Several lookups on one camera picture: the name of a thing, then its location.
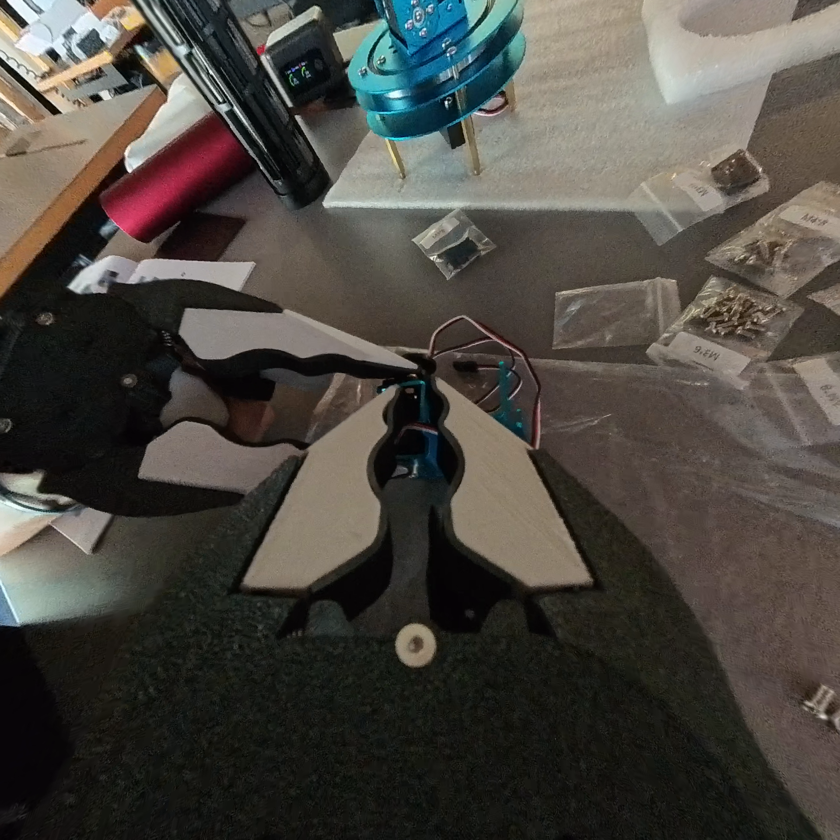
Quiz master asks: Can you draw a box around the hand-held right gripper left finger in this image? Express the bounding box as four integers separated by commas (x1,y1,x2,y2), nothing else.
239,386,398,597

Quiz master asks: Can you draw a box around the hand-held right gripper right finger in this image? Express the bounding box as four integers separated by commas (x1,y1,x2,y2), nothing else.
433,379,597,595

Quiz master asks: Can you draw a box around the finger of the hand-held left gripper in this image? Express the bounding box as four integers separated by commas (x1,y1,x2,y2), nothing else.
176,307,435,382
139,419,311,492

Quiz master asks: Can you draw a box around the blue metal U bracket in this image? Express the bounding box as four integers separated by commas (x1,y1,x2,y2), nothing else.
487,359,528,442

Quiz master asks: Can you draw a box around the black servo with blue mount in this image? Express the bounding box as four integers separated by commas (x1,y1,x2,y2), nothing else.
379,371,460,483

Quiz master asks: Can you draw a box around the blue robot arm base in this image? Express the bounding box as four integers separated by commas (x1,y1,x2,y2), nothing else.
346,0,528,179

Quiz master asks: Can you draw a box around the person's left hand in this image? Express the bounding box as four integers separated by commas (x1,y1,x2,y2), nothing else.
226,397,275,447

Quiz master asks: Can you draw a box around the white instruction booklet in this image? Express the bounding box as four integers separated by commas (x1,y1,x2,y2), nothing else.
67,257,257,299

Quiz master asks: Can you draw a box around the large clear plastic bag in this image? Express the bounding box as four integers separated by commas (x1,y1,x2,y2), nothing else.
308,344,840,664

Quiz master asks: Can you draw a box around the red metal cylinder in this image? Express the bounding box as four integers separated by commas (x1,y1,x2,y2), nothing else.
100,110,258,244

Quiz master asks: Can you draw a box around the clear bag with black parts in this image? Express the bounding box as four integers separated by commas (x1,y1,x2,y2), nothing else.
411,208,497,282

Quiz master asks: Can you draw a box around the wood-edged table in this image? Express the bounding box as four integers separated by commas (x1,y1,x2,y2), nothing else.
0,82,168,296

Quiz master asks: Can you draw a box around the black ribbed cylinder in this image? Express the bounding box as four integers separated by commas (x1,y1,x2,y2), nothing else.
130,0,332,212

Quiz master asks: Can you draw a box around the white cloth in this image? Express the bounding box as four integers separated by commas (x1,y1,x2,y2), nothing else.
123,69,221,173

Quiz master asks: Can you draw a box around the small black display device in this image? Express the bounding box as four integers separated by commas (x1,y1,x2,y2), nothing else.
258,7,358,114

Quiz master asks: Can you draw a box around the pile of small screw bags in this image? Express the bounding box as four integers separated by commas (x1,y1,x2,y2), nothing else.
553,147,840,427

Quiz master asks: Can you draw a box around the background shelving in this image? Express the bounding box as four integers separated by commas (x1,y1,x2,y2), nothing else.
0,0,148,122

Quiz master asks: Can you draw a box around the white foam sheet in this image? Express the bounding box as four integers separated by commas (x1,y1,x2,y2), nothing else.
322,0,774,211

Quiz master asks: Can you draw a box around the white foam frame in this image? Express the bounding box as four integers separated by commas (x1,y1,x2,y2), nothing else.
641,0,800,106

